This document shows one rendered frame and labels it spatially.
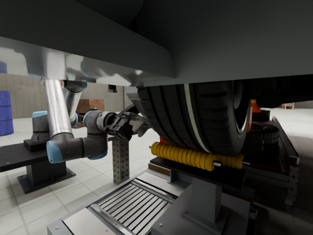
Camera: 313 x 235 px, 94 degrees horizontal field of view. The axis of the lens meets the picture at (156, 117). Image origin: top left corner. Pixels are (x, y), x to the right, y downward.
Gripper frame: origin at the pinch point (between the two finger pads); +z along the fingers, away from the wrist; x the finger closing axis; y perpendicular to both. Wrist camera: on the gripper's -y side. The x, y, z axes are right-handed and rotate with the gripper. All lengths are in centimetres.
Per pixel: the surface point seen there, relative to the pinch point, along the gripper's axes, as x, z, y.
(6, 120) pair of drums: -32, -393, 15
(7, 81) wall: 7, -756, -104
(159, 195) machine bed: -67, -23, 14
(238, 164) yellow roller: -23.5, 24.7, -2.6
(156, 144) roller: -12.7, -3.7, 1.7
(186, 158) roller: -13.6, 10.1, 3.9
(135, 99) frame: 8.3, -3.9, -2.9
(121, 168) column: -60, -61, 9
